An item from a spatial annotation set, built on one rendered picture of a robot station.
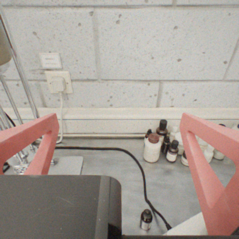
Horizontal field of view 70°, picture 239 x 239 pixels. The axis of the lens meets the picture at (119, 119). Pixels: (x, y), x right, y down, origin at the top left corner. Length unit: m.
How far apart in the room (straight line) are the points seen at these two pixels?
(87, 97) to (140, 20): 0.32
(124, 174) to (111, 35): 0.44
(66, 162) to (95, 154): 0.11
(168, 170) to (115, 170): 0.18
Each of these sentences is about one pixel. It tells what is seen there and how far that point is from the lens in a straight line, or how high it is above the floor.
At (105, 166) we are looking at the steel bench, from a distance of 0.61.
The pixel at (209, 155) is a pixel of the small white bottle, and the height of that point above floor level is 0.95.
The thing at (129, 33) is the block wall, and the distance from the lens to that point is 0.58.
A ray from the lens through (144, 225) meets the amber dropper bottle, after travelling 0.49.
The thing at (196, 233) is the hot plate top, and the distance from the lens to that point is 0.44.
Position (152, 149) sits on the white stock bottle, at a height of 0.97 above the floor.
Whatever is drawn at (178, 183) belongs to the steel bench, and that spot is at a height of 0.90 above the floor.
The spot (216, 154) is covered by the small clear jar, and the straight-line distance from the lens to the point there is 0.70.
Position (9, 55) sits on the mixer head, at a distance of 0.34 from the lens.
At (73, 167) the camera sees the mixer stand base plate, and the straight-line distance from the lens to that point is 0.61.
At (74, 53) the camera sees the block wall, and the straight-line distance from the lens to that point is 0.61.
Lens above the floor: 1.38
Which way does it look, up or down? 37 degrees down
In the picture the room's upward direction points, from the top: straight up
